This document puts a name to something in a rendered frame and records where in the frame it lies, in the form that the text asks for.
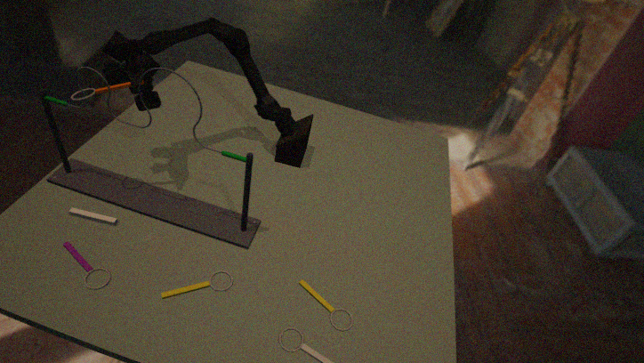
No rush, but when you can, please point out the beige rectangular bar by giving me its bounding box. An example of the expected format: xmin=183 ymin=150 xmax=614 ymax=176
xmin=69 ymin=207 xmax=118 ymax=226

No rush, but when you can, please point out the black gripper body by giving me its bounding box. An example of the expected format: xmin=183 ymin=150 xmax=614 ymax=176
xmin=113 ymin=39 xmax=161 ymax=111

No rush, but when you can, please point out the grey metal loop with yellow handle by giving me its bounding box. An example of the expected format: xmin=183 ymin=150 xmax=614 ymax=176
xmin=299 ymin=279 xmax=354 ymax=331
xmin=161 ymin=270 xmax=233 ymax=299

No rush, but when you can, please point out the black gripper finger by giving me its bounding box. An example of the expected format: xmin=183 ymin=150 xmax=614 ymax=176
xmin=122 ymin=63 xmax=147 ymax=89
xmin=129 ymin=80 xmax=153 ymax=94

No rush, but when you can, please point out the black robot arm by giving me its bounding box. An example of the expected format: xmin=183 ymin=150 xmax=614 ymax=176
xmin=102 ymin=17 xmax=301 ymax=138

